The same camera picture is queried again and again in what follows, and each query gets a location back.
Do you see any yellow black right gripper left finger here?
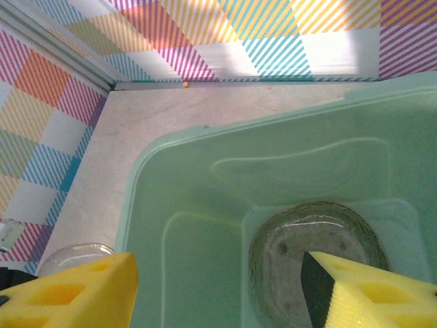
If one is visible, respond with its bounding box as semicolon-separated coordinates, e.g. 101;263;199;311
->
0;251;139;328

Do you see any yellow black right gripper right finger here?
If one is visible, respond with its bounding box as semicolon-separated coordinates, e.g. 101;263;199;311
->
300;251;437;328

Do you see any clear brown plastic plate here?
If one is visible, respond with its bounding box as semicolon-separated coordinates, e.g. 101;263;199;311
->
262;218;376;328
36;242;115;277

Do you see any clear glass bowl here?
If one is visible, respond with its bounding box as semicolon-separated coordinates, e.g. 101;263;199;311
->
247;200;390;328

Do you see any green plastic bin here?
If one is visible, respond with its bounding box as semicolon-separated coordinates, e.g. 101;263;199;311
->
114;70;437;328

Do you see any aluminium left corner post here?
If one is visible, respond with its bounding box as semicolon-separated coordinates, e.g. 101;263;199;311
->
0;5;119;92

